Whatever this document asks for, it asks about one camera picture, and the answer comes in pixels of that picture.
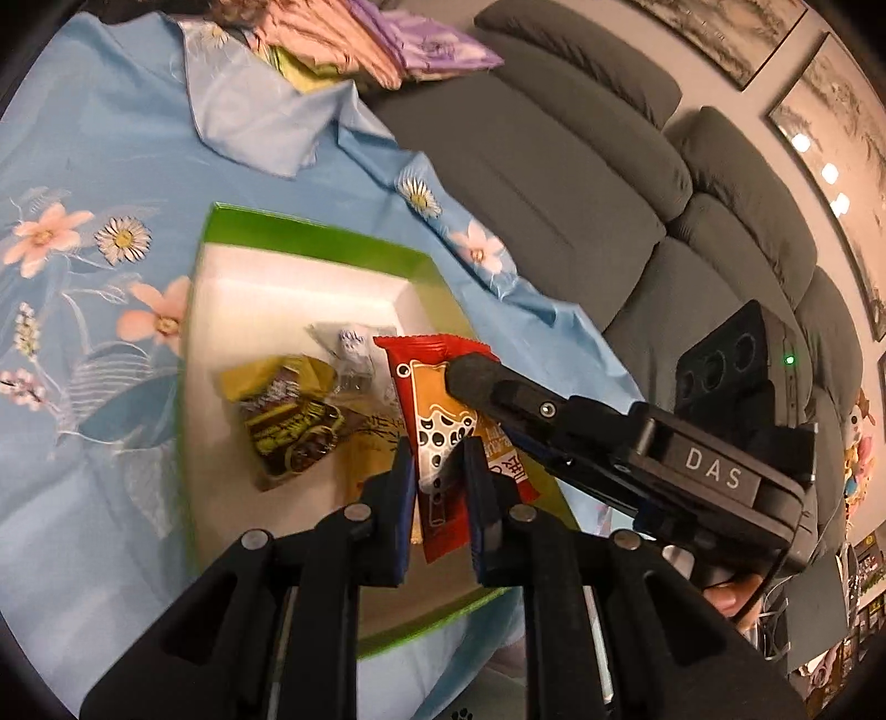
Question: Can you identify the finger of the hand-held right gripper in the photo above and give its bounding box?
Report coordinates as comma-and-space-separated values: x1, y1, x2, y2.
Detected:
498, 429, 658, 534
445, 353, 648, 473

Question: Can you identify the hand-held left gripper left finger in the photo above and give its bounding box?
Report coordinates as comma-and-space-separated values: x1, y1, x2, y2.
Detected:
79, 436, 416, 720

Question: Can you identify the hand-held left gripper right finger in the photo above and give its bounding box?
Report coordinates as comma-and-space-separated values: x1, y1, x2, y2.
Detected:
462, 438, 807, 720

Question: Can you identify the red snack packet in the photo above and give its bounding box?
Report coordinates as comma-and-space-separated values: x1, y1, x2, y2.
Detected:
374, 333, 544, 563

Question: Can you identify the gold candy packet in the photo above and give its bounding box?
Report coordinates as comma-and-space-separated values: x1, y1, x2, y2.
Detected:
220, 354, 347, 492

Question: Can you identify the green cardboard box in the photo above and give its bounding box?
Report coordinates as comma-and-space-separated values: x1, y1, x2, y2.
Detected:
176, 202, 589, 659

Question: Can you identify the person's right hand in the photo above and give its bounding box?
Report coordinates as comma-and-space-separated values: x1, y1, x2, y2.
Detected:
702, 578, 766, 634

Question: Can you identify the yellow snack packet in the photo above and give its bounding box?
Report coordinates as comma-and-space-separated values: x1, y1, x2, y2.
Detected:
342, 408, 416, 548

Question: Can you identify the colourful plush toy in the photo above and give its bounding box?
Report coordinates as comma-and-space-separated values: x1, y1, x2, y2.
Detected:
841, 388, 877, 520

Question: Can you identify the dark grey board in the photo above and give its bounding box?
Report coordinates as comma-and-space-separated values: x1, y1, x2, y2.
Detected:
782, 547, 849, 676

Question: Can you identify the small clear candy packet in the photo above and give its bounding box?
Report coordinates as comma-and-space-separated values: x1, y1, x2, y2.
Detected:
308, 322, 399, 409

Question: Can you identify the grey sofa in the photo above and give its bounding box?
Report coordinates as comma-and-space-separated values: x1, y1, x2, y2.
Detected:
367, 0, 866, 555

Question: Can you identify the blue floral bedsheet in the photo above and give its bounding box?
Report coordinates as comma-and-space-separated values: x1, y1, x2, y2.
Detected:
0, 10, 645, 720

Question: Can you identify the framed landscape painting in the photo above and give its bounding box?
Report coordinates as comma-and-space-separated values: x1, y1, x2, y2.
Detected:
626, 0, 811, 91
767, 31, 886, 343

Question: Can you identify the purple cloth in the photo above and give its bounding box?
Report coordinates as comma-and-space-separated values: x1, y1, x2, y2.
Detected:
353, 0, 506, 80

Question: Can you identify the light blue pillowcase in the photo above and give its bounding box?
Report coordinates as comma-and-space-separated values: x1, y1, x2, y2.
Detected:
176, 17, 361, 179

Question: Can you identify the pink striped cloth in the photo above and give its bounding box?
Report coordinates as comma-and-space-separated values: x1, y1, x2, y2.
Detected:
256, 0, 409, 91

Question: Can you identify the black cable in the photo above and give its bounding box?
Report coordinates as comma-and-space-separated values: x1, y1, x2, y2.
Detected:
737, 508, 849, 620

